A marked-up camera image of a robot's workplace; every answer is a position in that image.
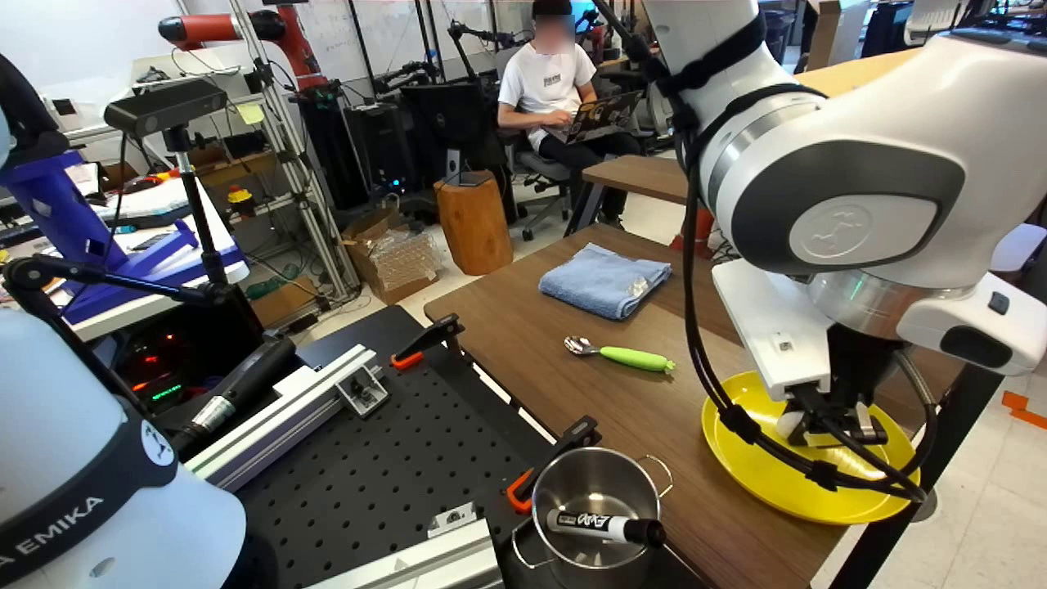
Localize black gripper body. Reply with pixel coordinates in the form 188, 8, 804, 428
781, 321, 912, 433

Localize yellow round plate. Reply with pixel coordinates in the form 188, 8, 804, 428
696, 371, 927, 530

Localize folded blue towel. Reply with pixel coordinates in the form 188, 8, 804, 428
534, 239, 677, 324

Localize small steel pot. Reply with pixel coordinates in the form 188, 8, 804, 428
506, 442, 682, 576

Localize black white marker pen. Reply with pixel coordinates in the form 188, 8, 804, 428
543, 505, 669, 550

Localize raised wooden shelf board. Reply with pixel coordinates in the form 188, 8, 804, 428
583, 150, 701, 209

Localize large tan cardboard panel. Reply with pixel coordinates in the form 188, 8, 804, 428
795, 47, 942, 106

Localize black perforated breadboard table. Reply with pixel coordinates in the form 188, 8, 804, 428
233, 306, 715, 589

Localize seated person white shirt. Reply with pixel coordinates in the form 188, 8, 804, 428
493, 0, 647, 227

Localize open cardboard box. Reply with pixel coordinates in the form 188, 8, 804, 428
340, 209, 446, 308

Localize black cylindrical tool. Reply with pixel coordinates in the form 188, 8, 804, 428
168, 334, 305, 452

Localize blue and white machine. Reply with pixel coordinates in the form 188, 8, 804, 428
0, 143, 256, 336

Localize black metal table frame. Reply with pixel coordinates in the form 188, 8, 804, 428
828, 363, 1008, 589

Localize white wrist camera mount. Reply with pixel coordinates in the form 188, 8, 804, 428
715, 255, 840, 399

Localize green handled metal spoon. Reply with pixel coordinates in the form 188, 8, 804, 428
561, 332, 677, 381

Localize black clamp orange handle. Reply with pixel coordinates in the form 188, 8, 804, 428
501, 416, 605, 518
385, 313, 469, 378

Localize aluminium extrusion rail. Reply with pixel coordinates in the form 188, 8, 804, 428
305, 500, 506, 589
180, 342, 394, 493

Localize metal wire rack shelf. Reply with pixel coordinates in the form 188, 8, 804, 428
228, 0, 367, 312

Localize black camera on tripod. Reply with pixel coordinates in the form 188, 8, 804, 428
102, 77, 265, 363

